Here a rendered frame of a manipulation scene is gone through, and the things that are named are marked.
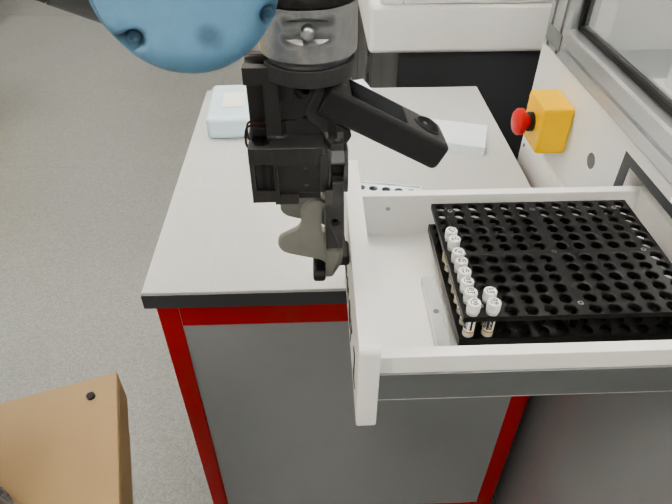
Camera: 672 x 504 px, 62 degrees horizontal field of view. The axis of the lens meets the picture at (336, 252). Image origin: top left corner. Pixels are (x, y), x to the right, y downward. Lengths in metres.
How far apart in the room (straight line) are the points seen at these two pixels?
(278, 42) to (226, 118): 0.64
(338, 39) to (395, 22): 0.88
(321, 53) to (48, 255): 1.85
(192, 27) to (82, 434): 0.43
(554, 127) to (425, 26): 0.52
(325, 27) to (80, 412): 0.42
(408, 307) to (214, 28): 0.43
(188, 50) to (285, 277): 0.54
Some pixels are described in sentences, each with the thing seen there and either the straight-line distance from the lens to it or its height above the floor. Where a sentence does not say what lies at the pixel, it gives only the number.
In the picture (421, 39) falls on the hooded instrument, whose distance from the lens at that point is 1.33.
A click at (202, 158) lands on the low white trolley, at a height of 0.76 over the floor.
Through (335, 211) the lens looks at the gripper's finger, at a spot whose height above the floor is 0.99.
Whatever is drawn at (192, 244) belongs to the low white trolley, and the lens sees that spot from 0.83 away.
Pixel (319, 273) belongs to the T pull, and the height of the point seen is 0.91.
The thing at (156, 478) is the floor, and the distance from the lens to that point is 1.50.
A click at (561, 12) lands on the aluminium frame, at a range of 0.97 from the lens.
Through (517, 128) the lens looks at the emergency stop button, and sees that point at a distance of 0.89.
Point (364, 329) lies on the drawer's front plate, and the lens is 0.46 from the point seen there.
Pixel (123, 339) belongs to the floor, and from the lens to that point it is 1.80.
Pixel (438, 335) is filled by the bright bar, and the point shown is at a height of 0.85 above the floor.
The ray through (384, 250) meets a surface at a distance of 0.68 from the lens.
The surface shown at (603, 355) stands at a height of 0.89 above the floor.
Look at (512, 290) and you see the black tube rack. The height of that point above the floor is 0.90.
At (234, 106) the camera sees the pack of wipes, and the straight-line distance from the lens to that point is 1.09.
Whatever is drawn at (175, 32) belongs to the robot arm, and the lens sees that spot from 0.24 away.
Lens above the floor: 1.27
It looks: 40 degrees down
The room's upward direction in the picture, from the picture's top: straight up
